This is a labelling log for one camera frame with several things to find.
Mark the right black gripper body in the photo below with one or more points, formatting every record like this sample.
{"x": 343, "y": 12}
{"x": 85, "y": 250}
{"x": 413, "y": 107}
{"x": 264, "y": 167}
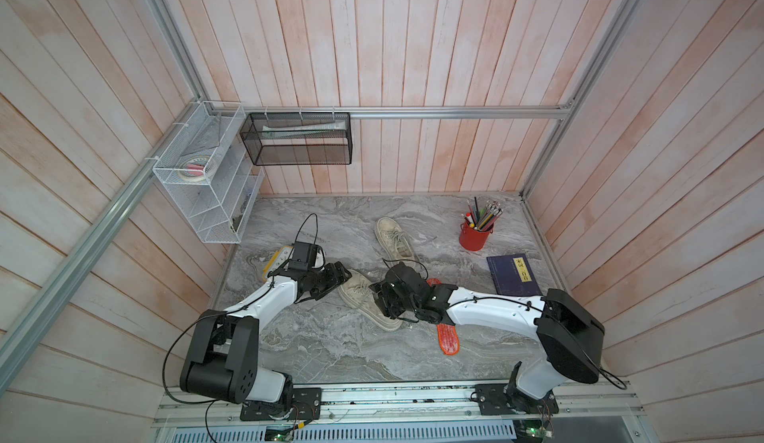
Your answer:
{"x": 392, "y": 304}

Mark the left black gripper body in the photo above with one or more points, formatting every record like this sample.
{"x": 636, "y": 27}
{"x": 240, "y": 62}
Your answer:
{"x": 325, "y": 280}

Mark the beige lace sneaker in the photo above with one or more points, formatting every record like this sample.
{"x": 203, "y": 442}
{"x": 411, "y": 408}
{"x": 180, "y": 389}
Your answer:
{"x": 357, "y": 294}
{"x": 394, "y": 240}

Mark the red insole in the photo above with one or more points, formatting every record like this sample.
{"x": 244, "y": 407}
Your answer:
{"x": 448, "y": 339}

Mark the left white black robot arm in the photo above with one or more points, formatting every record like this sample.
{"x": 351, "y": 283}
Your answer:
{"x": 222, "y": 360}

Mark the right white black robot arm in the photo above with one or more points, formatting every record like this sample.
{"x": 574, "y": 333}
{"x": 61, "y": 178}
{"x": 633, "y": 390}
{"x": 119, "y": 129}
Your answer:
{"x": 572, "y": 339}

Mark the yellow alarm clock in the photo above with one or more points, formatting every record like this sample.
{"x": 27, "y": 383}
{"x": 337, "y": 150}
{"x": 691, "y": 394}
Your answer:
{"x": 273, "y": 261}

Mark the red pen cup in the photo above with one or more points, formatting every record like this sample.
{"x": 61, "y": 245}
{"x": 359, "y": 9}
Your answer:
{"x": 473, "y": 239}

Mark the pens and pencils bunch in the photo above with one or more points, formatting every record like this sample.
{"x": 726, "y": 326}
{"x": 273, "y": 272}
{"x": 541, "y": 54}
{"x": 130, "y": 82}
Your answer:
{"x": 482, "y": 217}

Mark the dark blue book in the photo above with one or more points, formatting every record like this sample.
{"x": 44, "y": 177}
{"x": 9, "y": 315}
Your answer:
{"x": 513, "y": 276}

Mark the tape roll in shelf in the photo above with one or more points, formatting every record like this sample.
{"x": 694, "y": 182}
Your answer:
{"x": 197, "y": 169}

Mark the black mesh wall basket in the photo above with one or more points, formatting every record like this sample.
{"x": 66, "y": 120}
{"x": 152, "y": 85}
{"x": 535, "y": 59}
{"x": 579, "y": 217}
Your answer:
{"x": 298, "y": 138}

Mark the white wire wall shelf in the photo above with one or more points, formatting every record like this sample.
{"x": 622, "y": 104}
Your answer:
{"x": 217, "y": 210}

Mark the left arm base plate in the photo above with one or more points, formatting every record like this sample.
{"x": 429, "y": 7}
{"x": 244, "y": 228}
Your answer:
{"x": 295, "y": 405}

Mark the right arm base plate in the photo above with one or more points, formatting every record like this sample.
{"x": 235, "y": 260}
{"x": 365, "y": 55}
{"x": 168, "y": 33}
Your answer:
{"x": 503, "y": 399}

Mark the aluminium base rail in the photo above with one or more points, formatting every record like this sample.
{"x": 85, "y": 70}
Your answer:
{"x": 409, "y": 402}

